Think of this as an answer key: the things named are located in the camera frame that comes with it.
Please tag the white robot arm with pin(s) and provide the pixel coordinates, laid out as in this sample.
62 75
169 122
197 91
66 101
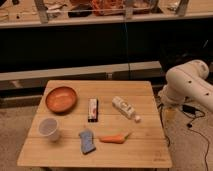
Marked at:
188 80

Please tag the black and white box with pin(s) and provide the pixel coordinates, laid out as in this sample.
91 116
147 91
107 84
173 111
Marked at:
93 110

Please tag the white plastic bottle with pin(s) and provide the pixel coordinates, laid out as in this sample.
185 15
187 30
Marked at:
125 108

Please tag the orange wooden bowl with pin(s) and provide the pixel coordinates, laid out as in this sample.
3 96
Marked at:
61 99

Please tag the orange carrot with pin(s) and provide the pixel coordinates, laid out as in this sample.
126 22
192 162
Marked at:
117 139

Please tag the blue sponge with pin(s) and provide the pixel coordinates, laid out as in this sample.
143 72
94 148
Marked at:
87 144

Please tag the translucent plastic cup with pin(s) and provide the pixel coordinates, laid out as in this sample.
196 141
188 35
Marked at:
49 129

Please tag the wooden table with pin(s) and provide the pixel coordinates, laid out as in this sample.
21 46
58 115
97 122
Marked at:
146 146

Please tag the orange object on shelf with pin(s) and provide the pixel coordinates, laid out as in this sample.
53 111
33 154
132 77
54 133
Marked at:
107 7

